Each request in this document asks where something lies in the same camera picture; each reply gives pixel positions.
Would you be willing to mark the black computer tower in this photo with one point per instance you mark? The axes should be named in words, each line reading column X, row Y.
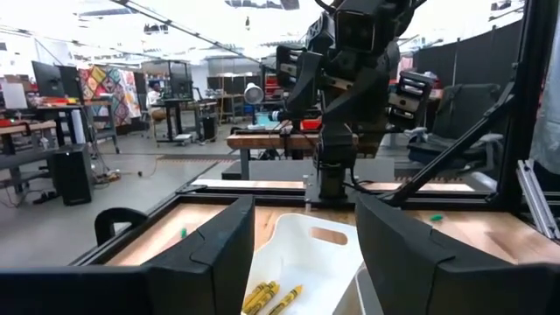
column 72, row 175

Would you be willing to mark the person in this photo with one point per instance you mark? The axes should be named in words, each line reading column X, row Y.
column 154, row 98
column 547, row 109

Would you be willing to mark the grey plastic bin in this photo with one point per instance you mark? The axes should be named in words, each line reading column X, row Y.
column 352, row 297

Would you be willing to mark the black computer monitor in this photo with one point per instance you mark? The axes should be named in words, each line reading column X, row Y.
column 54, row 79

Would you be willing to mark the colourful patchwork quilt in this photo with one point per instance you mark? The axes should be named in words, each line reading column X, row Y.
column 107, row 89

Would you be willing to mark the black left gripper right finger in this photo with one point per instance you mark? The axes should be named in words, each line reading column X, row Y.
column 437, row 280

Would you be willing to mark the silver aluminium bracket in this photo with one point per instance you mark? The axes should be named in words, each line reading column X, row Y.
column 536, row 199

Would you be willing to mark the black office chair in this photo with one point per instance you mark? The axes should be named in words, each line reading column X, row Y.
column 464, row 122

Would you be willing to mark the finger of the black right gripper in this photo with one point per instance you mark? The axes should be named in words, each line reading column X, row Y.
column 306, row 83
column 411, row 100

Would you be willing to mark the black table clamp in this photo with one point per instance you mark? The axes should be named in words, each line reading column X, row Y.
column 120, row 221

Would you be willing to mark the white desk lamp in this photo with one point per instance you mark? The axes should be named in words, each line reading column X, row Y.
column 254, row 93

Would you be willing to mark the white paper roll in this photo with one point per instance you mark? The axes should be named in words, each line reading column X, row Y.
column 79, row 127

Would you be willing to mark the wooden workbench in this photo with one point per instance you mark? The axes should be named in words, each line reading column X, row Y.
column 271, row 142

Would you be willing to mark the grey workbench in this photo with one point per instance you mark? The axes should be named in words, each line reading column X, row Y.
column 26, row 153

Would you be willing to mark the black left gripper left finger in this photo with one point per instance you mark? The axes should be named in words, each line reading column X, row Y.
column 184, row 284

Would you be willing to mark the white plastic bin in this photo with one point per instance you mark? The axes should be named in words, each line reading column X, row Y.
column 315, row 258

